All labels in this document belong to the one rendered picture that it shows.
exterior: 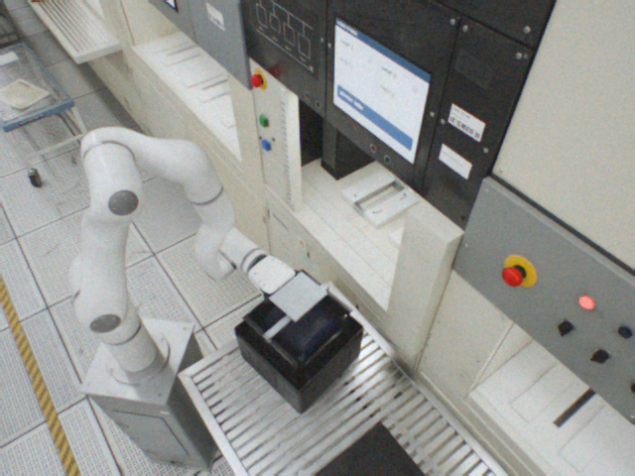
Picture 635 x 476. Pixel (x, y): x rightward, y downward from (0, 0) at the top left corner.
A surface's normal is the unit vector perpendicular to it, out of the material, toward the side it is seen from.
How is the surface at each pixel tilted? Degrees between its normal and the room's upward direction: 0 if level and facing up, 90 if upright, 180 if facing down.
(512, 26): 90
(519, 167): 90
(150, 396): 0
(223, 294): 0
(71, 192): 0
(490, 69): 90
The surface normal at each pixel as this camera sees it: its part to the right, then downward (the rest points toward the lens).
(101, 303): 0.45, 0.28
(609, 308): -0.81, 0.46
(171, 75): -0.01, -0.63
